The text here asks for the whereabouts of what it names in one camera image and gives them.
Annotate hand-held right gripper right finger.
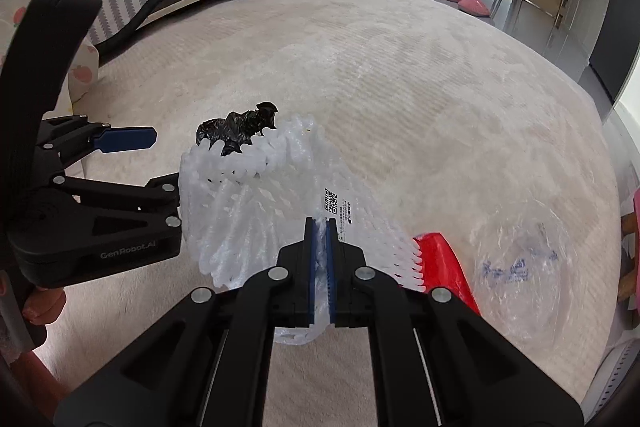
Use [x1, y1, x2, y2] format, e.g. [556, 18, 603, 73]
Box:
[326, 218, 583, 427]

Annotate white round appliance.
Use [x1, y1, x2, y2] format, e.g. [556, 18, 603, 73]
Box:
[592, 329, 640, 413]

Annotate beige fluffy rug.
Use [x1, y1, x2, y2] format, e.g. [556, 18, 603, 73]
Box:
[35, 0, 623, 427]

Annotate clear plastic bag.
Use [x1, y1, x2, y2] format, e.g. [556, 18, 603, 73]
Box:
[425, 201, 593, 350]

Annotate person's left hand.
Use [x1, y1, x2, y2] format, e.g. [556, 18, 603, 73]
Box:
[23, 288, 67, 326]

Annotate black cabinet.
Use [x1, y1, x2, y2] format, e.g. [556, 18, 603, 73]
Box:
[585, 0, 640, 104]

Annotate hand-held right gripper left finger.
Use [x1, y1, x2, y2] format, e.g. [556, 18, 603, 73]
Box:
[52, 217, 318, 427]

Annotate red plastic bag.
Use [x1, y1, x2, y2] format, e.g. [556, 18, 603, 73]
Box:
[414, 232, 482, 317]

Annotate crumpled black plastic bag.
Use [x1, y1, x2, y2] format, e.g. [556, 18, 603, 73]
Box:
[196, 102, 279, 156]

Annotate white foam net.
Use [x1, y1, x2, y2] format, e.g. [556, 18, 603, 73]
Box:
[180, 113, 427, 347]

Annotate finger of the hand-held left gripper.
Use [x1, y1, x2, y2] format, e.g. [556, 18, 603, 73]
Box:
[37, 113, 158, 158]
[50, 172, 183, 229]

